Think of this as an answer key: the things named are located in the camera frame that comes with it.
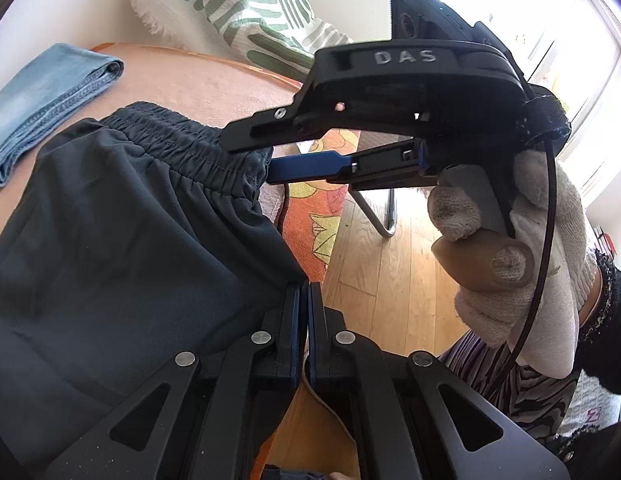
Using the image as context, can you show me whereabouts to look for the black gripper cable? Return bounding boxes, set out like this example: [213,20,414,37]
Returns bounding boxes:
[491,132,559,396]

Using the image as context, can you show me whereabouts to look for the folded blue jeans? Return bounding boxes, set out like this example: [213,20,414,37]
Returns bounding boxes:
[0,42,126,188]

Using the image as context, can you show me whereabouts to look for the person's right hand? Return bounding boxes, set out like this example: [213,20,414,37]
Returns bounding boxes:
[428,147,599,378]

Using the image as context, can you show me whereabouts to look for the person's striped clothing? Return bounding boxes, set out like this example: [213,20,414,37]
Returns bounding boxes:
[438,330,581,443]

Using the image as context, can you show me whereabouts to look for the green white patterned throw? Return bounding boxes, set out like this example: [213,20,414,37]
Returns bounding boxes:
[129,0,356,73]

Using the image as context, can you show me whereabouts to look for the window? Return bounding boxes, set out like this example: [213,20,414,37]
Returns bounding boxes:
[531,0,621,211]

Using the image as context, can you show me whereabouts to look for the white printed cloth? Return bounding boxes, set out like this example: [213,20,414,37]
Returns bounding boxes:
[561,370,616,436]

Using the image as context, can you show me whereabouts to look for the person's right forearm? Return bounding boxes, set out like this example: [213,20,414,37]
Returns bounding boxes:
[575,250,621,396]

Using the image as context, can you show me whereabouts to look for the metal tube chair leg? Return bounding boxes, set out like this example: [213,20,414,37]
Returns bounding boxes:
[351,187,399,238]

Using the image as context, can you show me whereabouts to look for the black pants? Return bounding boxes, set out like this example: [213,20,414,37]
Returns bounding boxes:
[0,101,311,466]

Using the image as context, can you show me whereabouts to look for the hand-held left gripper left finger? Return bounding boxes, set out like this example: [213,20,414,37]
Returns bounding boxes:
[43,282,307,480]

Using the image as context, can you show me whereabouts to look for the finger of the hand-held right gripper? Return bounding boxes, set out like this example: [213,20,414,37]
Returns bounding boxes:
[221,101,422,154]
[265,139,439,191]

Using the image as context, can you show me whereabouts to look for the white floor cable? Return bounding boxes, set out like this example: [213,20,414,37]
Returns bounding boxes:
[301,355,359,443]

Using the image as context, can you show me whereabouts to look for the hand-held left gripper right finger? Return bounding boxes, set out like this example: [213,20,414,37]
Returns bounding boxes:
[308,282,571,480]

